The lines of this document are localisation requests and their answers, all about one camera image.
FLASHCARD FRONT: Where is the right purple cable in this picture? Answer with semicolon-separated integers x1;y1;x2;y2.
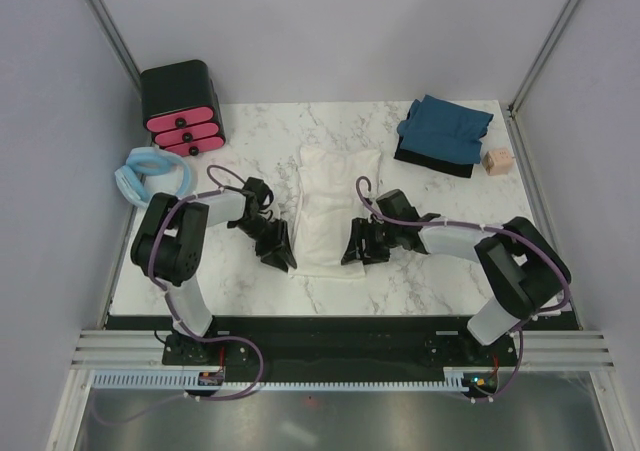
355;175;574;405

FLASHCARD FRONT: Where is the black pink drawer box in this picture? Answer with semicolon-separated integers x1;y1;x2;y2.
141;59;226;157

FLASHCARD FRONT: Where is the white t shirt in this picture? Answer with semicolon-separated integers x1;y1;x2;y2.
289;145;381;280

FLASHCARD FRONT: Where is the folded teal t shirt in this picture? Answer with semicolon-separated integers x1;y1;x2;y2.
397;95;494;165

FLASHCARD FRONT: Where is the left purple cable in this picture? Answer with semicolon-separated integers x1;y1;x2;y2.
89;164;266;425

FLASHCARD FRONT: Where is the small pink cube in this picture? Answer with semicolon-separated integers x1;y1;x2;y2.
482;147;515;176

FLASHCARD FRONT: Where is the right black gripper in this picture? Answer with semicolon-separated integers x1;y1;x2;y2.
341;218;399;267

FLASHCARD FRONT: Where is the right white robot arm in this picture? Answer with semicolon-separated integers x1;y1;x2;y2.
341;189;572;365

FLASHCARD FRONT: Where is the white slotted cable duct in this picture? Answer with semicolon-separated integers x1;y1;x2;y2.
91;368;468;392

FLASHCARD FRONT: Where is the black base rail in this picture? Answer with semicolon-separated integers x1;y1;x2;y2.
106;313;578;401

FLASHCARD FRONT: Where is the purple cable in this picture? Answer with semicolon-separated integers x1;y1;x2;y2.
89;164;266;425
355;175;574;405

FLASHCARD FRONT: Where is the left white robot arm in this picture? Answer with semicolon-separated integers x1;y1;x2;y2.
130;177;297;364

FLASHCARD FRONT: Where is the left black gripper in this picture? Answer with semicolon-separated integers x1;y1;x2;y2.
231;215;297;274

